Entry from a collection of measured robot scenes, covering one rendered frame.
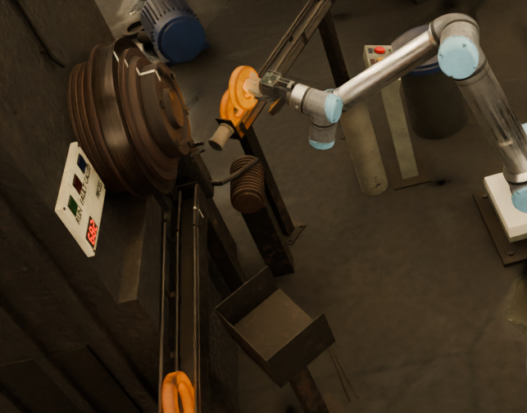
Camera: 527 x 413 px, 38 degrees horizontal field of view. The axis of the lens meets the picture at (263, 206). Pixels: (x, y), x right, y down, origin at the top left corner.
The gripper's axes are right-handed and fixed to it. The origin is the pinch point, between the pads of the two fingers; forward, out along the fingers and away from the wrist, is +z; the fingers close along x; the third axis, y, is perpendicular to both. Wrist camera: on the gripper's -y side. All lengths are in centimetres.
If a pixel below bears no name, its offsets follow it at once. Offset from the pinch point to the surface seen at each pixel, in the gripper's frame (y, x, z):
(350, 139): -45, -29, -30
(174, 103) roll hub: 32, 43, -3
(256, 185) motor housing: -31.0, 17.8, -12.4
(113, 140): 39, 67, 0
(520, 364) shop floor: -53, 34, -120
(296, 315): -9, 71, -55
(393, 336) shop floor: -66, 36, -76
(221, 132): -16.8, 10.6, 4.9
